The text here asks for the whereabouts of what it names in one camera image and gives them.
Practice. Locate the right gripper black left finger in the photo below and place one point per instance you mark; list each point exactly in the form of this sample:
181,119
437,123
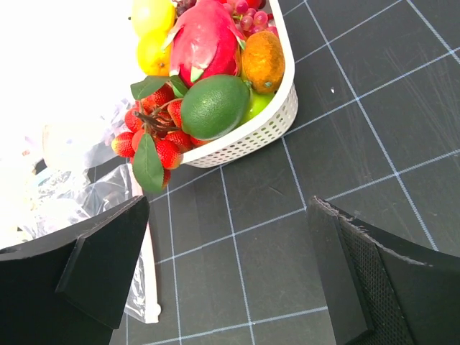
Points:
71,286

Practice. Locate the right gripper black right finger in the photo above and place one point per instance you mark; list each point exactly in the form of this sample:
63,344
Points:
380,288

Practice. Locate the clear zip bag pink zipper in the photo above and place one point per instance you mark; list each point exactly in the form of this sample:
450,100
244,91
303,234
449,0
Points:
83,177

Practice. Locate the red lychee bunch with leaves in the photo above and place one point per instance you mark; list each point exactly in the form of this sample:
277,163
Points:
155,140

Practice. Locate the white perforated plastic basket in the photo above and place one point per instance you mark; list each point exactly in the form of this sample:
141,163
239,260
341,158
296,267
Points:
267,126

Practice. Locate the light green apple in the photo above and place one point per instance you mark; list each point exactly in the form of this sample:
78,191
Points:
258,102

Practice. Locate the dark green avocado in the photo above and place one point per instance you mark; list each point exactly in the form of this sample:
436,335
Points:
214,106

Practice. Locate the brown kiwi fruit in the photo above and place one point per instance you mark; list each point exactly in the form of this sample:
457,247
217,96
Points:
263,62

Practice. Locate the pink dragon fruit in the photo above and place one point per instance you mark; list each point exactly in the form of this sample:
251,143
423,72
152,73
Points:
193,61

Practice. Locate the yellow pear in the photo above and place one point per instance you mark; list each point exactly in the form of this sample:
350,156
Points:
152,15

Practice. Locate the purple grape bunch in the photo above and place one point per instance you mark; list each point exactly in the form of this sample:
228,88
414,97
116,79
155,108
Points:
251,16

